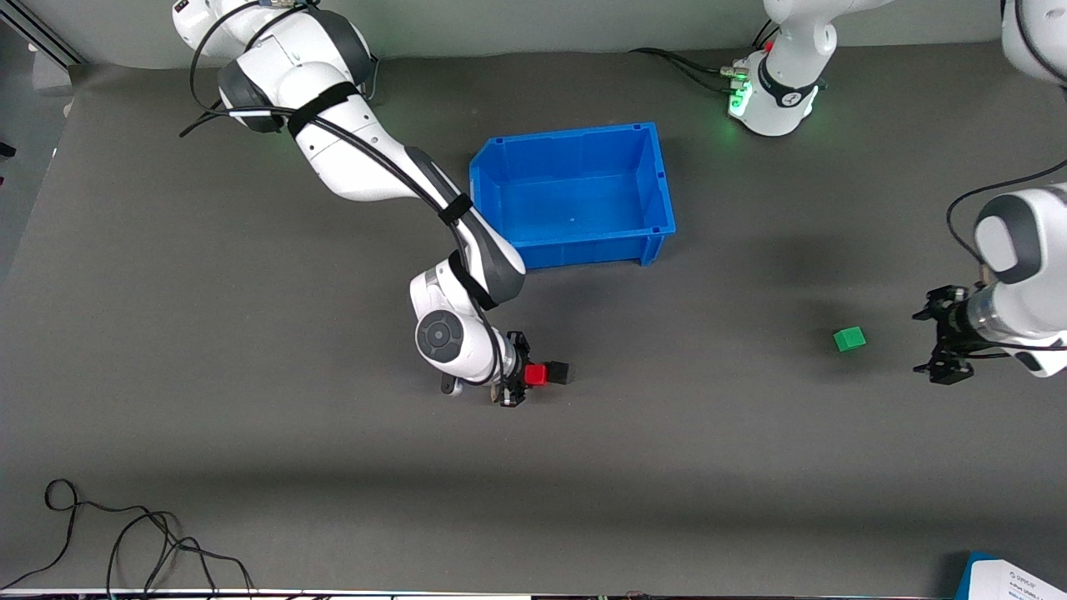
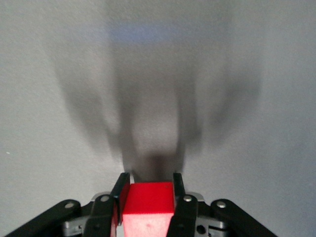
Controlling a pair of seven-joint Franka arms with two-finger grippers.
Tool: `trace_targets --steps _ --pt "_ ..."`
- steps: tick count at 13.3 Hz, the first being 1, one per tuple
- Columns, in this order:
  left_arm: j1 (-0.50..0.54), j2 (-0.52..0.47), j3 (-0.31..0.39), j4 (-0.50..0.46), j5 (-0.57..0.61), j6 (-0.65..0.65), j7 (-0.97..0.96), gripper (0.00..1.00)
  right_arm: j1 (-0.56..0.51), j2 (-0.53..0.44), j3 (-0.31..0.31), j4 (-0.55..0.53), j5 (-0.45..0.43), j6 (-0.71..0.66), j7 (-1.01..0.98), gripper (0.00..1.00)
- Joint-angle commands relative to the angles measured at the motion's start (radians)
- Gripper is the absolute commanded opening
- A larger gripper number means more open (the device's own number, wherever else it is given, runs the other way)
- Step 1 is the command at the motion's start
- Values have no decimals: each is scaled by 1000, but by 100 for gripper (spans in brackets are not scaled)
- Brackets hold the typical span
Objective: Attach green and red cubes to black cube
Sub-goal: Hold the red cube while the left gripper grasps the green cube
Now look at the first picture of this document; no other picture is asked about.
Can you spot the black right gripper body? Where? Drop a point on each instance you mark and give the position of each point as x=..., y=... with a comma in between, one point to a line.
x=516, y=367

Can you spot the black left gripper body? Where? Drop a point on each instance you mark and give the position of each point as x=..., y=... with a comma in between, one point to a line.
x=949, y=327

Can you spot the small red cube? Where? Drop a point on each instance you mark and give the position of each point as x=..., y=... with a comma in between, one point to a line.
x=535, y=375

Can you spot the small black cube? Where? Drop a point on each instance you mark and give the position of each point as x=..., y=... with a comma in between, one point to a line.
x=558, y=372

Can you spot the small green cube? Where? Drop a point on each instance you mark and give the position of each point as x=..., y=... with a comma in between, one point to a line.
x=849, y=337

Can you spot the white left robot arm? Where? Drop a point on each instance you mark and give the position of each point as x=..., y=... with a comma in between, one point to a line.
x=783, y=100

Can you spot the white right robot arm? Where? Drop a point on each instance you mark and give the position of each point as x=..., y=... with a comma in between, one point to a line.
x=350, y=167

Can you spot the dark grey table mat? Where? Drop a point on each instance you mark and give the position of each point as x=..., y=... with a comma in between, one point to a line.
x=500, y=458

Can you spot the blue plastic storage bin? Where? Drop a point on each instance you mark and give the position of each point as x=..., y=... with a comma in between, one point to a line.
x=583, y=192

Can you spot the blue box under paper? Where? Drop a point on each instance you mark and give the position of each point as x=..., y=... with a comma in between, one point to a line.
x=967, y=575

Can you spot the blue white paper box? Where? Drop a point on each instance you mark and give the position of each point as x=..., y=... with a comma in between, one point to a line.
x=1025, y=582

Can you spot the grey metal bracket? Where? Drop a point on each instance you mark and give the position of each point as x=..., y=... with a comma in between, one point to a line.
x=50, y=77

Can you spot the aluminium frame rail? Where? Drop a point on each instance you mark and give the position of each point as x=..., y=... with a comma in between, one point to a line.
x=42, y=33

